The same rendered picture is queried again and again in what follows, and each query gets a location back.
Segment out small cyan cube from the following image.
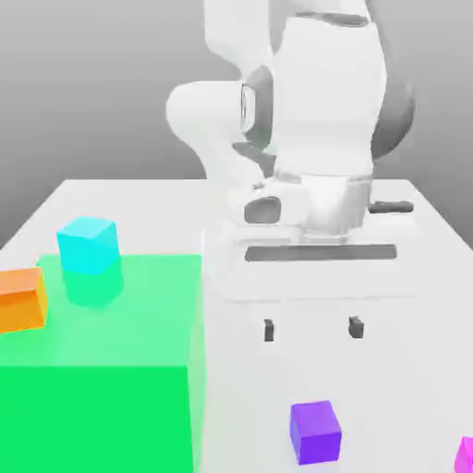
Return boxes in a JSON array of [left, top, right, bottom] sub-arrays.
[[55, 216, 122, 277]]

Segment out small orange cube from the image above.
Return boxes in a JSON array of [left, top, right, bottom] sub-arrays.
[[0, 266, 50, 334]]

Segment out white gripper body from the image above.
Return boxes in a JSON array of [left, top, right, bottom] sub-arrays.
[[201, 215, 420, 303]]

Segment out large green box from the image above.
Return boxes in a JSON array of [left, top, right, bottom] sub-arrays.
[[0, 253, 207, 473]]

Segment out small magenta cube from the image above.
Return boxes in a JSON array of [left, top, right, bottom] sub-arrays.
[[454, 435, 473, 473]]

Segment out small purple cube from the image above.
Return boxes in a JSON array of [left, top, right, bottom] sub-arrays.
[[288, 399, 344, 467]]

